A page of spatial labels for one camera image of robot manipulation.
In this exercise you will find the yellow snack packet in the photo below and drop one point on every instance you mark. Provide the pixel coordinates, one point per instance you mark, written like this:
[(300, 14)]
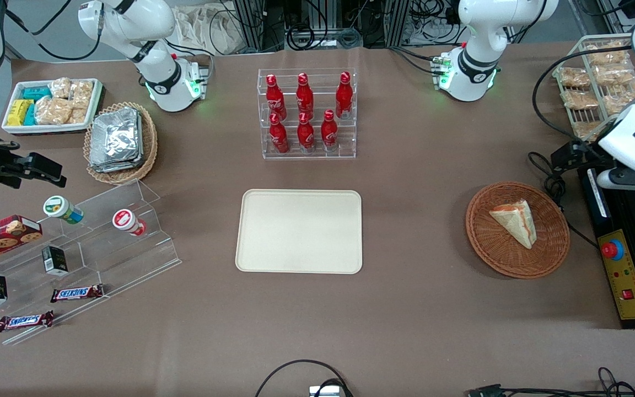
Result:
[(19, 112)]

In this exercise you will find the red cola bottle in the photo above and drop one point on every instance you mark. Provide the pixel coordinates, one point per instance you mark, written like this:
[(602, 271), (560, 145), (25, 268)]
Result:
[(329, 132), (305, 96), (279, 138), (306, 135), (344, 96), (275, 99)]

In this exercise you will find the brown Snickers bar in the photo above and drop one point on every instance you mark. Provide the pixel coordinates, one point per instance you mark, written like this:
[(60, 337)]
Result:
[(24, 321), (76, 293)]

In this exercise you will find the clear acrylic stepped shelf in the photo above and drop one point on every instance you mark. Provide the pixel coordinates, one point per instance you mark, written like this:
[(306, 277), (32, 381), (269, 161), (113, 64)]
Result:
[(130, 264)]

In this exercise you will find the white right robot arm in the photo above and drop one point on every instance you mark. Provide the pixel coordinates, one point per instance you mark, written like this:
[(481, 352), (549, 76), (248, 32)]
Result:
[(130, 25)]

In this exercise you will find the oval tan wicker basket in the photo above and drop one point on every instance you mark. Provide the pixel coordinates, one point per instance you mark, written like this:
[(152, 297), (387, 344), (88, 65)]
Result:
[(149, 149)]

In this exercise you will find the black machine housing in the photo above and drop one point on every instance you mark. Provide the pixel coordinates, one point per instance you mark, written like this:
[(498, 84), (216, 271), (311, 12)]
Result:
[(593, 220)]

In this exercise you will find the teal snack packet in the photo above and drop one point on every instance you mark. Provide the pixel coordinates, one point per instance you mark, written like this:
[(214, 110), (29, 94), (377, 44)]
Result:
[(36, 92), (30, 114)]

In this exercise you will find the beige plastic tray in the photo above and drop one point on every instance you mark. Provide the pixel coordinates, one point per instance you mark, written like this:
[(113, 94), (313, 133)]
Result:
[(298, 231)]

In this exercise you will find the clear bag of rice crackers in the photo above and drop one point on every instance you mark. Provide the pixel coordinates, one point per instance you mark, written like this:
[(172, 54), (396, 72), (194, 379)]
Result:
[(78, 116), (81, 94), (60, 88), (53, 110)]

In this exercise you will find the round brown wicker basket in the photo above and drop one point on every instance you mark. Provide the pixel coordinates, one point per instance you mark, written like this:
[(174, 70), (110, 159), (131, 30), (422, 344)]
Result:
[(494, 253)]

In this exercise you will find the red lid yogurt cup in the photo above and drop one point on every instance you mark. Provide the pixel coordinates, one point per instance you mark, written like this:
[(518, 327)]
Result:
[(126, 220)]

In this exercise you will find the silver foil pack stack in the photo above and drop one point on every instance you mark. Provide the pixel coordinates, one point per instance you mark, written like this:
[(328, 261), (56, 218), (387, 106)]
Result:
[(114, 138)]

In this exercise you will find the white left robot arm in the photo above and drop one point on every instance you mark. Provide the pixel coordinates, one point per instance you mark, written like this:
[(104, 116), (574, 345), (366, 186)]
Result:
[(477, 33)]

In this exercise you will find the triangular sandwich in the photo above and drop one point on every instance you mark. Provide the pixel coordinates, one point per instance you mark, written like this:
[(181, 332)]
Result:
[(516, 220)]

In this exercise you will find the green lid yogurt cup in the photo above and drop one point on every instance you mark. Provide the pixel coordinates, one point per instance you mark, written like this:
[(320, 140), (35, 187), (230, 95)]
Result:
[(59, 208)]

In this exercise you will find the clear bag of fried snacks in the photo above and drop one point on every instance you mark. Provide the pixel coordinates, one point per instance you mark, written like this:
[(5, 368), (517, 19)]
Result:
[(614, 74), (586, 129), (574, 77), (579, 100), (620, 98), (607, 53)]

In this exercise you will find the beige cloth bags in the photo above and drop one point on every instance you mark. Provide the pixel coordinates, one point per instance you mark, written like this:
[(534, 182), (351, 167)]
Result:
[(207, 27)]

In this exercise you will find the white rectangular bin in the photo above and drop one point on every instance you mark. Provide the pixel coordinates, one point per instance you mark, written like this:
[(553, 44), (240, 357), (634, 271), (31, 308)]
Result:
[(47, 129)]

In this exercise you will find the yellow control panel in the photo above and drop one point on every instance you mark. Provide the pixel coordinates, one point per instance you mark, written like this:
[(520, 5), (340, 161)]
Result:
[(626, 275)]

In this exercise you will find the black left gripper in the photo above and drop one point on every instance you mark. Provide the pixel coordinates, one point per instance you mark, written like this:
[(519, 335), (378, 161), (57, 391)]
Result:
[(578, 154)]

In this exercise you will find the red emergency stop button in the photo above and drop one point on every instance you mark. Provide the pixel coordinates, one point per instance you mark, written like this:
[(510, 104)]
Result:
[(613, 250)]

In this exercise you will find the small silver device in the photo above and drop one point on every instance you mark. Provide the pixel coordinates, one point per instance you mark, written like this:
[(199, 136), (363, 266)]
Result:
[(324, 392)]

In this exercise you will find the clear acrylic bottle rack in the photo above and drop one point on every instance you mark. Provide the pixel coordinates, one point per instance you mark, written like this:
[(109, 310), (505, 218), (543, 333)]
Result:
[(345, 140)]

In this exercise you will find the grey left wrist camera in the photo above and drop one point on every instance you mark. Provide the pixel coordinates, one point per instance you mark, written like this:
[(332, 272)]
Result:
[(626, 179)]

